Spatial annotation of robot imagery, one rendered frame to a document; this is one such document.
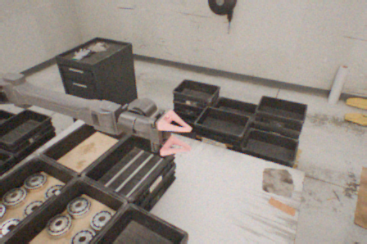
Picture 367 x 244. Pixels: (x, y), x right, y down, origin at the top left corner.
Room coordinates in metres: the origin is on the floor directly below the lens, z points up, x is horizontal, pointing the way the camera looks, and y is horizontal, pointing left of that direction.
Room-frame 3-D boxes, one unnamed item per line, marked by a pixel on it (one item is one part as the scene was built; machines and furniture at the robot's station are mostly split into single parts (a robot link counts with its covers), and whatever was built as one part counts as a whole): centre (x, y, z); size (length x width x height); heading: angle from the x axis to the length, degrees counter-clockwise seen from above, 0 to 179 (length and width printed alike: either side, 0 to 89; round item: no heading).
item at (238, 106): (2.22, -0.50, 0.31); 0.40 x 0.30 x 0.34; 65
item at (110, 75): (2.63, 0.85, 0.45); 0.60 x 0.45 x 0.90; 155
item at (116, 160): (1.02, 0.26, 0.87); 0.40 x 0.30 x 0.11; 150
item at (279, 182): (1.10, -0.54, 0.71); 0.22 x 0.19 x 0.01; 155
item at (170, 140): (0.56, 0.02, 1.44); 0.09 x 0.07 x 0.07; 65
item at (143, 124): (0.59, 0.09, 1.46); 0.07 x 0.07 x 0.10; 65
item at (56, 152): (1.17, 0.52, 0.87); 0.40 x 0.30 x 0.11; 150
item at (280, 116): (2.05, -0.86, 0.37); 0.40 x 0.30 x 0.45; 65
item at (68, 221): (0.71, 0.52, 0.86); 0.10 x 0.10 x 0.01
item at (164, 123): (0.56, 0.02, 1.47); 0.09 x 0.07 x 0.07; 65
